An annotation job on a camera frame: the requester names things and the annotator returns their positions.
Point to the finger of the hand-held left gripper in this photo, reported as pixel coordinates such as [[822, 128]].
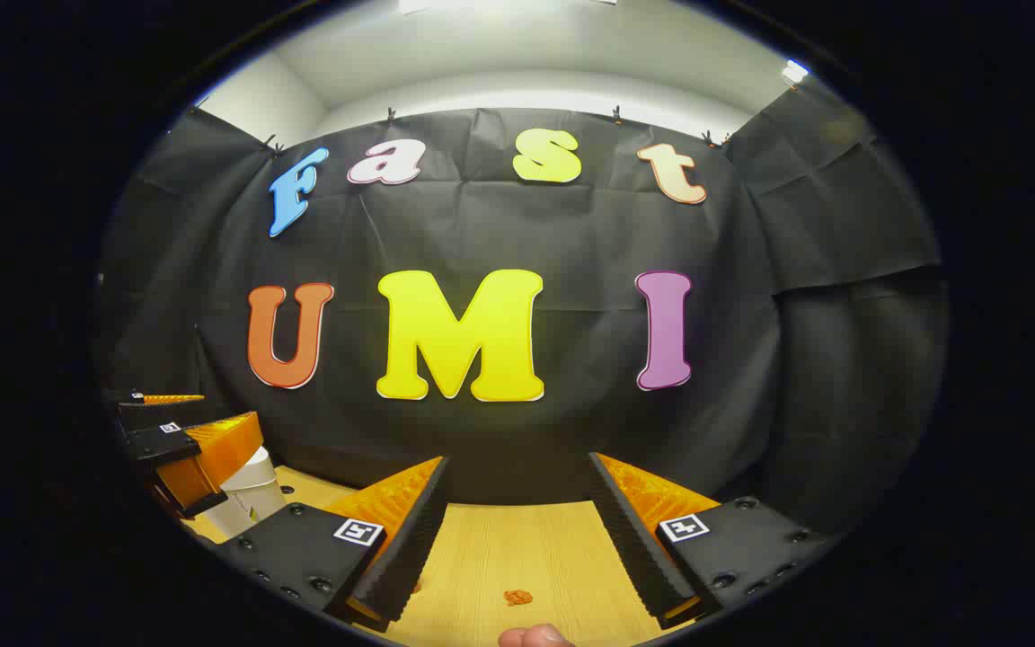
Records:
[[212, 454], [158, 415]]

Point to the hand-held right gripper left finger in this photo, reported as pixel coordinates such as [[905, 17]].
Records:
[[410, 539]]

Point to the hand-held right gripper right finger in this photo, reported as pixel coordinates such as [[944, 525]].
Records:
[[634, 539]]

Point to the white desktop garbage bin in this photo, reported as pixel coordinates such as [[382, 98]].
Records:
[[252, 490]]

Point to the orange paper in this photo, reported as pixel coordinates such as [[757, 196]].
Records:
[[517, 597]]

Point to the wooden desktop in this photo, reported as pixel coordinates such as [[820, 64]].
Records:
[[517, 548]]

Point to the black backdrop cloth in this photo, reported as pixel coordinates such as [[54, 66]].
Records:
[[517, 431]]

